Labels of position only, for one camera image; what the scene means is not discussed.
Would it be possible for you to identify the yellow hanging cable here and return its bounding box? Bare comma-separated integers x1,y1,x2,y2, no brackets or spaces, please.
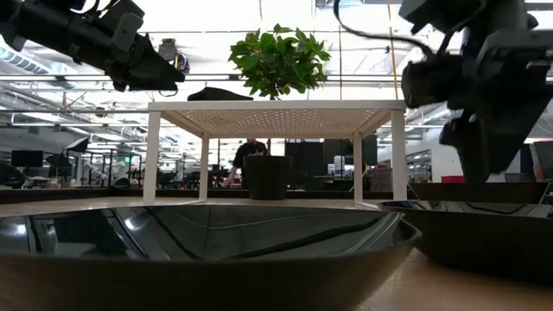
386,0,399,101

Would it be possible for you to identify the black background cabinet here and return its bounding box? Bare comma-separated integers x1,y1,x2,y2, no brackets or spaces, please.
284,134,379,192

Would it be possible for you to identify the white perforated metal shelf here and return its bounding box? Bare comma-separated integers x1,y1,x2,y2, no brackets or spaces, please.
142,99,408,205

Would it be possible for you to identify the dark side monitor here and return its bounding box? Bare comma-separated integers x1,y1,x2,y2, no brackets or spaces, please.
529,140,553,181

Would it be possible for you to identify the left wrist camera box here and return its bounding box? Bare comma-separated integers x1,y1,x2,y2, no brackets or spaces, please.
112,11,144,54

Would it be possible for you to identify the green leafy plant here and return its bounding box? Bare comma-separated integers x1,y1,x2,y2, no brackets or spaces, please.
227,23,332,101

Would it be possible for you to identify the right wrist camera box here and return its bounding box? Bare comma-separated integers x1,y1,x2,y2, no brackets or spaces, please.
400,54,467,110

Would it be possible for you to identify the black ceiling cable reel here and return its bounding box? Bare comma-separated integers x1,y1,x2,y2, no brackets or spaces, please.
156,37,192,75

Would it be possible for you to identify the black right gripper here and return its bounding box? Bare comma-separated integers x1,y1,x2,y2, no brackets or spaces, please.
439,23,553,185

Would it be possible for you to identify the black background monitor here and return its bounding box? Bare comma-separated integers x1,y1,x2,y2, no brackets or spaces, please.
10,149,45,168

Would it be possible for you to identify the leaf-shaped black plate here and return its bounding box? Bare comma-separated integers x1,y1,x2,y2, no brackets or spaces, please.
378,199,553,286
408,181,550,205
0,201,423,311

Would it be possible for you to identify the black metal table frame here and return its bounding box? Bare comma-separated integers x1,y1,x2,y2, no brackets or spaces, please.
0,187,410,205

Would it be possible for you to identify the black hanging cable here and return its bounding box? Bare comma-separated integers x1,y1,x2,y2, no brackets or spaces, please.
336,0,344,101

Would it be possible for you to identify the wavy square black plate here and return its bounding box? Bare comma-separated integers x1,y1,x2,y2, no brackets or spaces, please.
187,86,255,102

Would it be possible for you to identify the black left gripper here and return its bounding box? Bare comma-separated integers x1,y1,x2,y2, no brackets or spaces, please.
101,15,186,92

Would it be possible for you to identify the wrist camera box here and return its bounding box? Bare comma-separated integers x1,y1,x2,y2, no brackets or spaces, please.
400,54,467,110
112,11,144,54

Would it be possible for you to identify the person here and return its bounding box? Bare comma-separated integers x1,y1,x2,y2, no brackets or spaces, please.
223,137,270,189

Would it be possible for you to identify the black plant pot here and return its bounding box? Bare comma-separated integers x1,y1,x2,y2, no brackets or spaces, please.
243,154,294,201

